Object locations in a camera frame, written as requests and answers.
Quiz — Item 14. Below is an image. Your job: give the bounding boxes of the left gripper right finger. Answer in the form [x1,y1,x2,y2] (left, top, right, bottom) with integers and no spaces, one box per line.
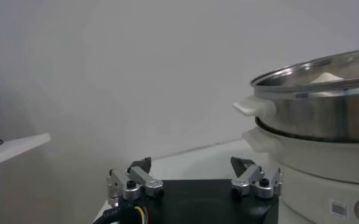
[230,156,283,199]

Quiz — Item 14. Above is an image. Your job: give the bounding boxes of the stainless steel steamer basket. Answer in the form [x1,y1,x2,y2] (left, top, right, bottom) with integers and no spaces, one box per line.
[232,46,359,144]

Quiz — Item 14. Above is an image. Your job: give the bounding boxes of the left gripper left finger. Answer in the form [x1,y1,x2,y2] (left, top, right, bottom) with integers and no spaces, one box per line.
[105,156,165,208]

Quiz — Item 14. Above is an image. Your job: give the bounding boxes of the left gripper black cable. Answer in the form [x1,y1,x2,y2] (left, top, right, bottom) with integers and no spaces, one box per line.
[92,204,149,224]

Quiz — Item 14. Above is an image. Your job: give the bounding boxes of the white electric cooker pot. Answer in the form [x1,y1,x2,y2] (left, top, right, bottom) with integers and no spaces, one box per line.
[241,117,359,224]

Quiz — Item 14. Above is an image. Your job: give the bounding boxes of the white side table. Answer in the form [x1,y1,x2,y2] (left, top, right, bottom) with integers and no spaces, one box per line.
[0,133,52,170]

